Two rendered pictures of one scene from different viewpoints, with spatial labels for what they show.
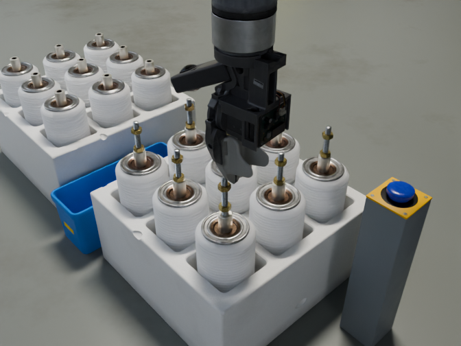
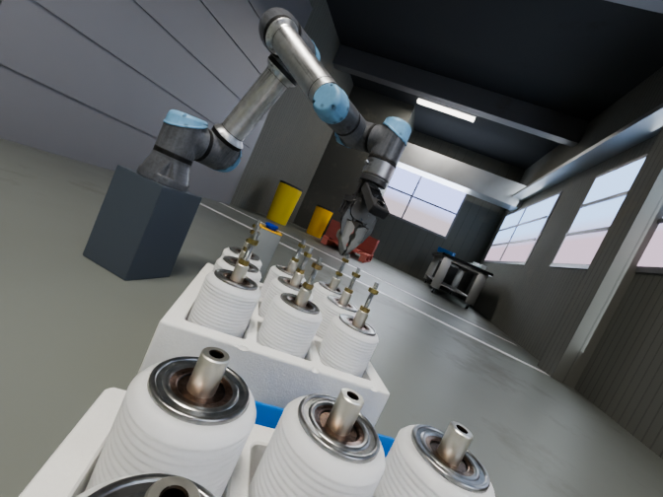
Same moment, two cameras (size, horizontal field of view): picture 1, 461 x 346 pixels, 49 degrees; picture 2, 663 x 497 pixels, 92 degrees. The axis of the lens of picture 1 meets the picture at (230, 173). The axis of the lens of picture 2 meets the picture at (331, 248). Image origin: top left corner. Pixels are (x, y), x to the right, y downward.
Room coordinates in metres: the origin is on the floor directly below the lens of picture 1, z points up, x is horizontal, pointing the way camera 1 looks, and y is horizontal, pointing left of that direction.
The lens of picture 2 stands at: (1.33, 0.35, 0.41)
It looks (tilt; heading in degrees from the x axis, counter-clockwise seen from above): 4 degrees down; 207
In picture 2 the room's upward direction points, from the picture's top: 24 degrees clockwise
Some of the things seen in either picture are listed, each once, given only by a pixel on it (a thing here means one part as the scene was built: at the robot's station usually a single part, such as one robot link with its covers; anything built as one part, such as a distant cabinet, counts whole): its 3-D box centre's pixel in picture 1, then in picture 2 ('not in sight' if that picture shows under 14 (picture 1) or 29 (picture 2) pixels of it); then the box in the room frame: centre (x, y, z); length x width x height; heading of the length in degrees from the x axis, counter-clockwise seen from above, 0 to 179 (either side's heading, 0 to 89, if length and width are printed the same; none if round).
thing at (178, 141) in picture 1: (191, 140); (300, 304); (0.83, 0.08, 0.25); 0.08 x 0.08 x 0.01
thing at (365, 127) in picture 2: not in sight; (355, 131); (0.59, -0.12, 0.65); 0.11 x 0.11 x 0.08; 88
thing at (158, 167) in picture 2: not in sight; (168, 168); (0.69, -0.64, 0.35); 0.15 x 0.15 x 0.10
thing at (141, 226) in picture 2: not in sight; (145, 225); (0.69, -0.64, 0.15); 0.18 x 0.18 x 0.30; 14
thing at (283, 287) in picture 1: (231, 231); (263, 351); (0.75, 0.00, 0.09); 0.39 x 0.39 x 0.18; 42
